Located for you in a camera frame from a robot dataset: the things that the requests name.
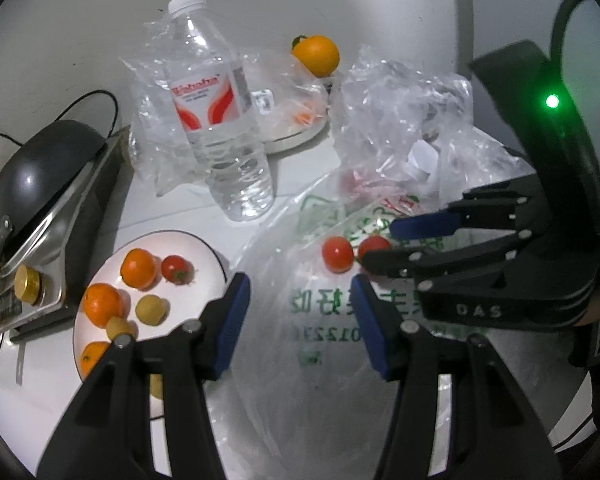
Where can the clear plastic bag over bowl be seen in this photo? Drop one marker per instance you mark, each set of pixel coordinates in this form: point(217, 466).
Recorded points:
point(150, 150)

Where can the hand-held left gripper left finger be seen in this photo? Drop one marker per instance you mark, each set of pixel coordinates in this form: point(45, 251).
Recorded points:
point(232, 320)

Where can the gold round knob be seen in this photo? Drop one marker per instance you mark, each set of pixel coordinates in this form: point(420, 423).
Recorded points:
point(27, 284)

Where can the large orange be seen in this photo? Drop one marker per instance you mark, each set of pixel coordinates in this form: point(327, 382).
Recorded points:
point(94, 358)

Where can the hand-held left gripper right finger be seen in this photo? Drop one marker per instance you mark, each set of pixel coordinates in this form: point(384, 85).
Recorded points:
point(372, 330)

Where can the stainless steel stove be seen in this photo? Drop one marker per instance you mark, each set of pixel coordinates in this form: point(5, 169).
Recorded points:
point(90, 220)

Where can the white plate with black rim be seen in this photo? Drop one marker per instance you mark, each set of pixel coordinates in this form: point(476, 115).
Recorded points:
point(200, 260)

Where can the white paper slip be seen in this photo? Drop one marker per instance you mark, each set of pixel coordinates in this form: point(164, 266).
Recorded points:
point(422, 157)

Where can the large clear plastic bag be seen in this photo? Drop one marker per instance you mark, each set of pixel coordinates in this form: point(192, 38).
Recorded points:
point(480, 160)

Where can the clear plastic water bottle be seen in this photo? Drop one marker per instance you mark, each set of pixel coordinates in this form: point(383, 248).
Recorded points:
point(215, 160)

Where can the black wok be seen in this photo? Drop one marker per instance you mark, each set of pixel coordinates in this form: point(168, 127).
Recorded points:
point(45, 160)

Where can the white bowl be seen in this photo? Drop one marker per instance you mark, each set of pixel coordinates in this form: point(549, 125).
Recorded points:
point(290, 135)

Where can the crumpled clear plastic bag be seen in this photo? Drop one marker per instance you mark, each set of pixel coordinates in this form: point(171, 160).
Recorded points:
point(380, 110)

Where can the orange with green stem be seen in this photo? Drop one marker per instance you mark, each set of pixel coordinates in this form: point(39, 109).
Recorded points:
point(317, 55)

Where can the red cherry tomato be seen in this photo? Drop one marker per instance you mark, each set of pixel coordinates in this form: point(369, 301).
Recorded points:
point(337, 253)
point(375, 246)
point(175, 267)

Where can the small orange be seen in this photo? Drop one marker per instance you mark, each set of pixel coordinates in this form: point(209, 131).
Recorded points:
point(102, 304)
point(139, 268)

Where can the white green-printed plastic bag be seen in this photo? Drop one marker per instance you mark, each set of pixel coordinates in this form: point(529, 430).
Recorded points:
point(305, 410)

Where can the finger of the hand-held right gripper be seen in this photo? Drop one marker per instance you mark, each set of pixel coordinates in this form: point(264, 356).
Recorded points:
point(425, 225)
point(430, 265)

